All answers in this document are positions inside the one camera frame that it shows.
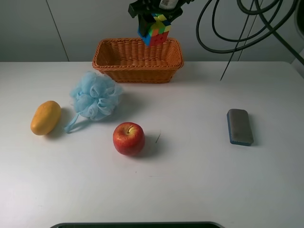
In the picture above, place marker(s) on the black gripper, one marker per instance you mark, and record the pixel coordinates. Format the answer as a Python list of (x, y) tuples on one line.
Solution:
[(144, 8)]

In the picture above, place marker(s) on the colourful puzzle cube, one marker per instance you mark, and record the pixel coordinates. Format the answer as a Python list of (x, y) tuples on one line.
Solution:
[(158, 32)]

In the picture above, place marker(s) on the orange wicker basket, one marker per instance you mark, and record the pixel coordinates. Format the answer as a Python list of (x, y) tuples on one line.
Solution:
[(129, 60)]

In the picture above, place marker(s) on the red apple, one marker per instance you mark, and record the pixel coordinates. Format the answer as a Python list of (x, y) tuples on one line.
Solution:
[(128, 139)]

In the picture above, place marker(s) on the light blue bath loofah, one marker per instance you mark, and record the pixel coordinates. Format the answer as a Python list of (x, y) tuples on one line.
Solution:
[(95, 97)]

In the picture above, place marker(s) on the grey blue board eraser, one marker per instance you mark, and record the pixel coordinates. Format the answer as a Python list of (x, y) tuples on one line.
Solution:
[(240, 132)]

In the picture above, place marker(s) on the yellow mango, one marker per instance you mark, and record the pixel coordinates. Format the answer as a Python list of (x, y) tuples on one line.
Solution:
[(45, 118)]

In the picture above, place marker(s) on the black device edge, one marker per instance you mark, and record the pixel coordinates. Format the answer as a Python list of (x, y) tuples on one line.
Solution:
[(141, 225)]

